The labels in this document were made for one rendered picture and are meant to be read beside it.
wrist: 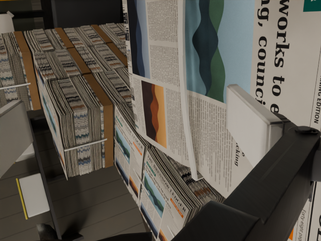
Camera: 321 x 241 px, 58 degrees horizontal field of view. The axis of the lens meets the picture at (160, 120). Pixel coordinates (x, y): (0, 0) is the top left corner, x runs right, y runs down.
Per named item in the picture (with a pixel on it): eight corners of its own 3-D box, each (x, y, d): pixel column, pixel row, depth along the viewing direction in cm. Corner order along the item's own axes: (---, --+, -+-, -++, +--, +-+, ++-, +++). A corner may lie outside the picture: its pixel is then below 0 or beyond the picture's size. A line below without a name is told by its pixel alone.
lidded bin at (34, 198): (40, 175, 342) (17, 181, 332) (40, 171, 311) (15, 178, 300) (49, 211, 336) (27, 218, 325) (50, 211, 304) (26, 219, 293)
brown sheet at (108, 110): (113, 166, 146) (105, 168, 144) (94, 132, 166) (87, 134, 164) (112, 104, 123) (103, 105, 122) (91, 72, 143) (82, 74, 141)
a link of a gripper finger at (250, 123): (268, 123, 12) (286, 122, 12) (226, 84, 18) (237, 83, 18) (263, 185, 13) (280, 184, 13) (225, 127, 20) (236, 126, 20)
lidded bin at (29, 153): (26, 124, 353) (5, 128, 342) (26, 115, 321) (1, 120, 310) (36, 158, 346) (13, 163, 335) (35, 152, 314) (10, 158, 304)
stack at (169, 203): (311, 196, 146) (170, 270, 110) (187, 81, 222) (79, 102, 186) (351, 139, 122) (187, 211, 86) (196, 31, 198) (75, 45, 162)
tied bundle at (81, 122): (114, 166, 147) (68, 180, 137) (95, 131, 166) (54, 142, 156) (114, 104, 124) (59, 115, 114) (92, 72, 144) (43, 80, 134)
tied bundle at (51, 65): (95, 130, 166) (53, 140, 156) (80, 102, 186) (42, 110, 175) (92, 71, 143) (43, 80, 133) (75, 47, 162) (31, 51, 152)
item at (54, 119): (69, 180, 137) (66, 180, 137) (54, 142, 156) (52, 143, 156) (59, 117, 115) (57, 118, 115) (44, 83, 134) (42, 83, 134)
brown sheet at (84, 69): (93, 130, 166) (86, 132, 164) (79, 102, 185) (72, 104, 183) (90, 71, 143) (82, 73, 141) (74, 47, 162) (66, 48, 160)
